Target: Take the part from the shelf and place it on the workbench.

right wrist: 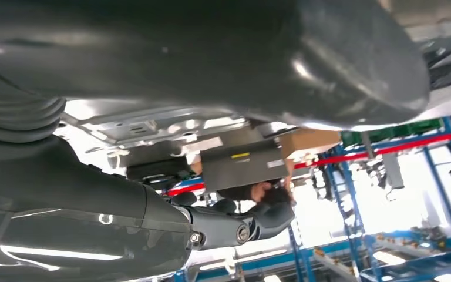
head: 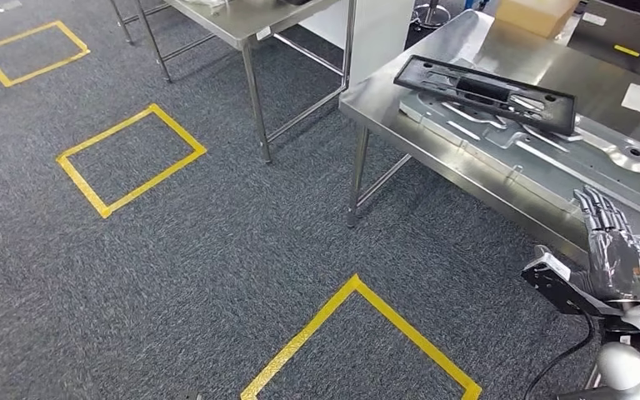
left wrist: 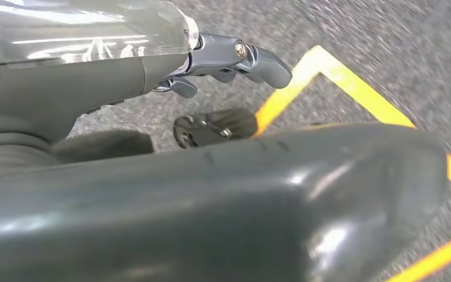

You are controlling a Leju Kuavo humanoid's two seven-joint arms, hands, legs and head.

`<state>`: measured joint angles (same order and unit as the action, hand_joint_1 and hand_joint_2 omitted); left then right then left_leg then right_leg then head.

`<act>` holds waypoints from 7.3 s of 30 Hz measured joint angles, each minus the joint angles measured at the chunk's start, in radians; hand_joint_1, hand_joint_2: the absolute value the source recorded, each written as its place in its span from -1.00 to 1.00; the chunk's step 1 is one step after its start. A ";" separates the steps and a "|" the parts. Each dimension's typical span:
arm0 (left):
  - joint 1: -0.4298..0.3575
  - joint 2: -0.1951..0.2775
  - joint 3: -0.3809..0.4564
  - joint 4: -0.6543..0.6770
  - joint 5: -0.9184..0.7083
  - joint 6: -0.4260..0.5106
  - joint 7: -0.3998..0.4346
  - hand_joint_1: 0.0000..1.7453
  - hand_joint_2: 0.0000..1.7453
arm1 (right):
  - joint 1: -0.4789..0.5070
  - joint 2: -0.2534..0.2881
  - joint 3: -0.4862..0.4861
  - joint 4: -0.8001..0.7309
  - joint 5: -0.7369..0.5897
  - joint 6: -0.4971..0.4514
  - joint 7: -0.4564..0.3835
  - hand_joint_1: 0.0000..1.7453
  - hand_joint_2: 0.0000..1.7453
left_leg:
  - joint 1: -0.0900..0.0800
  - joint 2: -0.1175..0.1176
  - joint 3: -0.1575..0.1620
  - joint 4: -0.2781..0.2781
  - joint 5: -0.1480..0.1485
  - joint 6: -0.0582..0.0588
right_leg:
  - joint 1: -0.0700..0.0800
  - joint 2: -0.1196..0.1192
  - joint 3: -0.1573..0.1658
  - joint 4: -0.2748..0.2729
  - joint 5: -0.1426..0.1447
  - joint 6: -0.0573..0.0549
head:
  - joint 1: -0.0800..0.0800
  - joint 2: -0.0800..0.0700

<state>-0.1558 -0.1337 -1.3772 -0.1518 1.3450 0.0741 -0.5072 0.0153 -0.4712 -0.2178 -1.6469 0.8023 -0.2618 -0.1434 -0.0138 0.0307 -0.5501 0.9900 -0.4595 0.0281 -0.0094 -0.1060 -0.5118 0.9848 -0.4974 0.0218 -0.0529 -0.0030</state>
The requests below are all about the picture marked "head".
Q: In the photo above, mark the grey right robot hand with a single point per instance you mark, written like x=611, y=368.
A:
x=618, y=265

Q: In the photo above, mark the black plastic frame part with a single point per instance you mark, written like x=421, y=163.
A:
x=408, y=77

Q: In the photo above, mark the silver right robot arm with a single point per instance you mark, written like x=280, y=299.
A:
x=629, y=370

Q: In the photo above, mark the stainless steel workbench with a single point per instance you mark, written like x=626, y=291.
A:
x=386, y=94

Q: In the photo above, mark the stamped sheet metal panel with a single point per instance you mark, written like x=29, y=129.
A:
x=546, y=160

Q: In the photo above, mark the black laptop with yellow sticker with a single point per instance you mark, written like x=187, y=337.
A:
x=629, y=27

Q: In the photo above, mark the white desk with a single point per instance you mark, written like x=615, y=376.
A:
x=563, y=30

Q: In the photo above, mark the brown cardboard box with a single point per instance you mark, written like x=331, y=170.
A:
x=535, y=16

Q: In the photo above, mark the blue wheeled cart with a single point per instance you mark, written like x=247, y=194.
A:
x=477, y=4

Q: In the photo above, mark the white cabinet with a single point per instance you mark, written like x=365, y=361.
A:
x=380, y=33

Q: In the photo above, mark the white label sticker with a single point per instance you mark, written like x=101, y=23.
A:
x=264, y=33

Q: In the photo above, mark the stainless steel table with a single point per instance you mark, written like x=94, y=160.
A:
x=231, y=22

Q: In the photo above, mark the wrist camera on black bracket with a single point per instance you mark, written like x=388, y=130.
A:
x=552, y=284

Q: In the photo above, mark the chrome round pedestal base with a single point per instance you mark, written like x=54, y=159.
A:
x=430, y=19

